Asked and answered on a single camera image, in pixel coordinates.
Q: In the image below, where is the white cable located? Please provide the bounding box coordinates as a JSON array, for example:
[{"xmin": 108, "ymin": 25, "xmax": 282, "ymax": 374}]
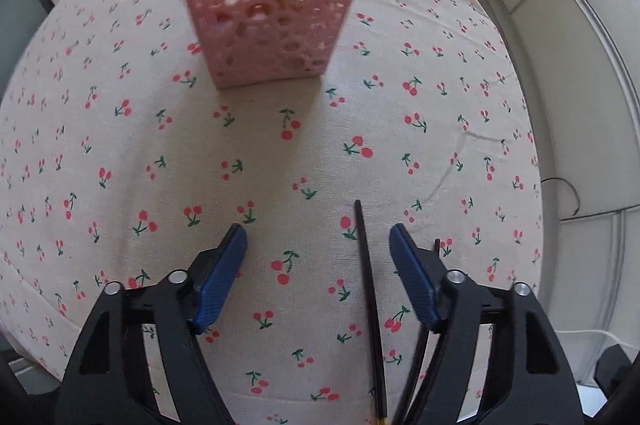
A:
[{"xmin": 555, "ymin": 329, "xmax": 632, "ymax": 350}]

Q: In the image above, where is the black chopstick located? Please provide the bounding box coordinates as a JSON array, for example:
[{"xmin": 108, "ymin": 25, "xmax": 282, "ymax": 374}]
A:
[
  {"xmin": 353, "ymin": 199, "xmax": 390, "ymax": 425},
  {"xmin": 392, "ymin": 239, "xmax": 443, "ymax": 425}
]

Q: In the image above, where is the cherry print tablecloth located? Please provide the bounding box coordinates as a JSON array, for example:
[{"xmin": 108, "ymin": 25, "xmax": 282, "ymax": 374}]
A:
[{"xmin": 0, "ymin": 0, "xmax": 546, "ymax": 425}]

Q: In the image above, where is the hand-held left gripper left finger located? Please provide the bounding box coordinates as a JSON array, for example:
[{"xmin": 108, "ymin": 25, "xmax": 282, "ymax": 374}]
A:
[{"xmin": 54, "ymin": 223, "xmax": 249, "ymax": 425}]

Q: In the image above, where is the black object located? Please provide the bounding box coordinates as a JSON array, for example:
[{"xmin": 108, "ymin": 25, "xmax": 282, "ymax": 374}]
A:
[{"xmin": 582, "ymin": 345, "xmax": 640, "ymax": 416}]

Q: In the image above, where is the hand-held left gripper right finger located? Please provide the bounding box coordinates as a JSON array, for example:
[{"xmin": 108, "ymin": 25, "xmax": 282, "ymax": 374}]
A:
[{"xmin": 389, "ymin": 223, "xmax": 586, "ymax": 425}]

